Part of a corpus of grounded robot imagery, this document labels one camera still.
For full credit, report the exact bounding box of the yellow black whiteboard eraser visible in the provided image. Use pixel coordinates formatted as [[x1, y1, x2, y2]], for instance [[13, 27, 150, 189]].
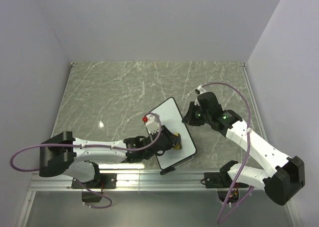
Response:
[[173, 133, 182, 150]]

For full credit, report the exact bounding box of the aluminium right side rail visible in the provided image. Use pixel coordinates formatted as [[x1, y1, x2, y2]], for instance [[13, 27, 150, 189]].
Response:
[[240, 62, 268, 141]]

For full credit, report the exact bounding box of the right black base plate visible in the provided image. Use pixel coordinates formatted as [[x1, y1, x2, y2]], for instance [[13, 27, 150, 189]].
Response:
[[203, 171, 250, 189]]

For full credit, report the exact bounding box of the white whiteboard black frame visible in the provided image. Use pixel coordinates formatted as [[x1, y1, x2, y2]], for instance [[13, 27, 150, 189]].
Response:
[[148, 97, 197, 175]]

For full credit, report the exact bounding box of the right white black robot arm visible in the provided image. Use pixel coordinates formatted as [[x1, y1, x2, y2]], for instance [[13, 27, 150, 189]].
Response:
[[182, 102, 305, 206]]

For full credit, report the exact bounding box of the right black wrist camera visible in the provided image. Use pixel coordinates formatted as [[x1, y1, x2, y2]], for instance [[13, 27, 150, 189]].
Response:
[[197, 92, 223, 114]]

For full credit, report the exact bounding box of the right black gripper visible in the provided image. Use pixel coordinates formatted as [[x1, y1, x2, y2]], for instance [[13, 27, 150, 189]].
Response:
[[181, 102, 211, 127]]

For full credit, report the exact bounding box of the aluminium rail front frame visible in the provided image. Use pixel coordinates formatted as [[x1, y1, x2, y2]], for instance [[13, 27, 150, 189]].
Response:
[[14, 171, 300, 227]]

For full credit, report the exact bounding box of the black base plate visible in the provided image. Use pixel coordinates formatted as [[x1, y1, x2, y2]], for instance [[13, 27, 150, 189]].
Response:
[[76, 173, 117, 189], [203, 171, 250, 189]]

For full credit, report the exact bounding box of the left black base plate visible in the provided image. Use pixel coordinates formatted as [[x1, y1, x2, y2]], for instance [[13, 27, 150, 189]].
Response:
[[76, 173, 117, 189]]

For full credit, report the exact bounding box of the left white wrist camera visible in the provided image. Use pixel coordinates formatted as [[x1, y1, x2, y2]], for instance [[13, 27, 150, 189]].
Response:
[[142, 114, 160, 134]]

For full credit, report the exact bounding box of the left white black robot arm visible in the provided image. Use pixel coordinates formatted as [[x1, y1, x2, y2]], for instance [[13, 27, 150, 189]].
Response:
[[39, 126, 182, 188]]

